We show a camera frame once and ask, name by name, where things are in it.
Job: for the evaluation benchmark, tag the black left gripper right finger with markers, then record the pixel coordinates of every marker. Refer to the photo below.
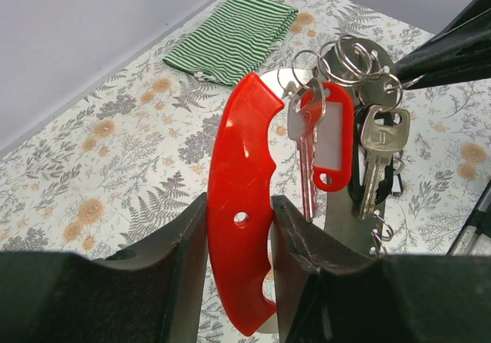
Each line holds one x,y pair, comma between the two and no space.
326,292

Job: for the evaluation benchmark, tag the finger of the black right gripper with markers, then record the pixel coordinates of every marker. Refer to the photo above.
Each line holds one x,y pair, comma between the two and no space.
459,53

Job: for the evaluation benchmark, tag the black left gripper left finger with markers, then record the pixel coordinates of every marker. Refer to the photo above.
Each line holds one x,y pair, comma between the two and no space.
148,292

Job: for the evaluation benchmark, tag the metal key holder red handle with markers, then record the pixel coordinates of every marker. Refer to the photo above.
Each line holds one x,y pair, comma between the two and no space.
239,209

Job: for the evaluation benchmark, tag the red key tag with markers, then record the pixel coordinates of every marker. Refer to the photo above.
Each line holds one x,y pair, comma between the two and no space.
321,122

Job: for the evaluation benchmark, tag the green white striped cloth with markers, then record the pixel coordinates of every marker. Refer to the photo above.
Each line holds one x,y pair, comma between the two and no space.
233,41

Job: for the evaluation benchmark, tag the aluminium front rail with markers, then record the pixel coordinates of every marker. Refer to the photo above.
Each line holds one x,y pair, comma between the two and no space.
474,237

